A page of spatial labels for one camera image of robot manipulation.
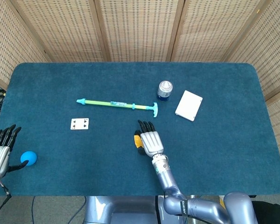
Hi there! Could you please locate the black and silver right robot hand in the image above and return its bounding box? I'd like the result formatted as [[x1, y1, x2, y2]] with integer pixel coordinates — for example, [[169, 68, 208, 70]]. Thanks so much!
[[133, 119, 165, 158]]

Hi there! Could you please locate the yellow object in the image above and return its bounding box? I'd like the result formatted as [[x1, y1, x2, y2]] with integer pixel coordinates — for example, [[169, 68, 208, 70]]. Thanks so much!
[[133, 134, 144, 149]]

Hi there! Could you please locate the blue ball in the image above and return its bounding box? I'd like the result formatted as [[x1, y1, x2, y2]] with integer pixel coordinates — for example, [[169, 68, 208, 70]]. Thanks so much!
[[20, 151, 38, 167]]

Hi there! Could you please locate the blue and silver drink can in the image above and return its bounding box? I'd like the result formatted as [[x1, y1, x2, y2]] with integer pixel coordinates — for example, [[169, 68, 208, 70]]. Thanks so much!
[[157, 80, 174, 102]]

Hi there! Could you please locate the white flat box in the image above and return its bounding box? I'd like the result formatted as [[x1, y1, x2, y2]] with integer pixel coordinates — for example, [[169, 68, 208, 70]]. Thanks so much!
[[175, 90, 203, 122]]

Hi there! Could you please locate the green and blue water pump toy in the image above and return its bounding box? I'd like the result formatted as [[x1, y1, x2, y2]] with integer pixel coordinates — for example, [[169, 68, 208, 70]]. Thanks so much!
[[76, 98, 159, 119]]

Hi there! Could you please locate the blue carpet table mat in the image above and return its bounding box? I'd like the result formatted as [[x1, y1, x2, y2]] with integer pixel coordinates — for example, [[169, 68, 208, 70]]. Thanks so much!
[[0, 62, 280, 197]]

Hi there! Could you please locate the silver robot torso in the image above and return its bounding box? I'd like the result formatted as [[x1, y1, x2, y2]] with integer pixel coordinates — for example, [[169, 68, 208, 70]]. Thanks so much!
[[83, 195, 185, 224]]

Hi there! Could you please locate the four of clubs playing card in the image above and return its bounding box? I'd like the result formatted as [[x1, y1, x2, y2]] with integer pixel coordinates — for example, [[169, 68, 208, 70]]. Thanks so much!
[[70, 118, 90, 131]]

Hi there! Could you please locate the bamboo folding screen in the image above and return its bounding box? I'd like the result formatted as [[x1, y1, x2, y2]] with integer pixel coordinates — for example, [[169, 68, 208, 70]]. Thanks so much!
[[0, 0, 280, 175]]

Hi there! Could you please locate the black cloth bundle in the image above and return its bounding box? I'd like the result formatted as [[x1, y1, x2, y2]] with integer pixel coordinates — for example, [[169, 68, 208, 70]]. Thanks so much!
[[252, 200, 280, 224]]

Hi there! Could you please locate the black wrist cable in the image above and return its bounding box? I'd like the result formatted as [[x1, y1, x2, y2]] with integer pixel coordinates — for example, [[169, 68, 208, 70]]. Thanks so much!
[[0, 184, 12, 221]]

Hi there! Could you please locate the thin blue cable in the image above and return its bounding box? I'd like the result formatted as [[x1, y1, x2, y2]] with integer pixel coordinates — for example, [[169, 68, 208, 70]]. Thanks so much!
[[31, 196, 36, 224]]

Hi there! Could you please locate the thin black cable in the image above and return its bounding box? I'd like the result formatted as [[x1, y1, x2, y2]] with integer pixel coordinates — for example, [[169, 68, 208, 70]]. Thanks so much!
[[67, 196, 87, 224]]

